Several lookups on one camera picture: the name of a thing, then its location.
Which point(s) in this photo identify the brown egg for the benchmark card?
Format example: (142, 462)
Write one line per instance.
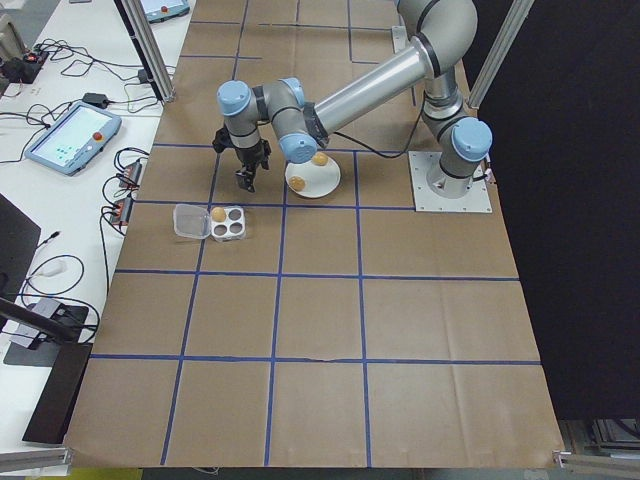
(320, 160)
(218, 214)
(297, 183)

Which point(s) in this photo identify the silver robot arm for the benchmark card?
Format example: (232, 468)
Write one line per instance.
(380, 80)

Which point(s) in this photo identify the white round plate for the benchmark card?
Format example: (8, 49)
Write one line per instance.
(320, 182)

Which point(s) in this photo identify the clear plastic egg box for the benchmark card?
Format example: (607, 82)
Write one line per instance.
(190, 222)

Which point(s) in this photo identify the black hub box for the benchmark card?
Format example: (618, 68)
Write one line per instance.
(131, 173)
(123, 211)

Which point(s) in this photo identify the black power adapter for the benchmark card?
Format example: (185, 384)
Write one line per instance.
(144, 76)
(95, 99)

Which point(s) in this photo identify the blue grey teach pendant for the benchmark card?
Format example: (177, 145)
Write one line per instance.
(165, 10)
(70, 137)

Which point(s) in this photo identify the small white device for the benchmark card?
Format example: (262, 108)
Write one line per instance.
(50, 269)

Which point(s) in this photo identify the black power strip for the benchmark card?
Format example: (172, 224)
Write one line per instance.
(36, 56)

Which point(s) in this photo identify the black flat panel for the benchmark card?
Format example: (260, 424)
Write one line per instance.
(15, 240)

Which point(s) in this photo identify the long black bar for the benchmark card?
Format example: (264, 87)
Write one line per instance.
(55, 395)

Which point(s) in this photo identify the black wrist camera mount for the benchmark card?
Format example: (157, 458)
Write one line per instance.
(221, 140)

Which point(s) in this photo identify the aluminium desk side post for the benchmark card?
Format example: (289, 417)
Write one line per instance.
(159, 65)

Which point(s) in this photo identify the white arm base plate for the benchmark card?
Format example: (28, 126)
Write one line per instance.
(398, 40)
(425, 200)

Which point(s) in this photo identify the black stand base plate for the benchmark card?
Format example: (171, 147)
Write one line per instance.
(72, 320)

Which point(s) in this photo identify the aluminium frame post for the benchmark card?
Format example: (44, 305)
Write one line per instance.
(497, 50)

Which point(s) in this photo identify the black frame cover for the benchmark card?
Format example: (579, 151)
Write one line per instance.
(575, 200)

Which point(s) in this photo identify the aluminium frame bar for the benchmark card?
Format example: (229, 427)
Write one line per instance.
(35, 457)
(595, 460)

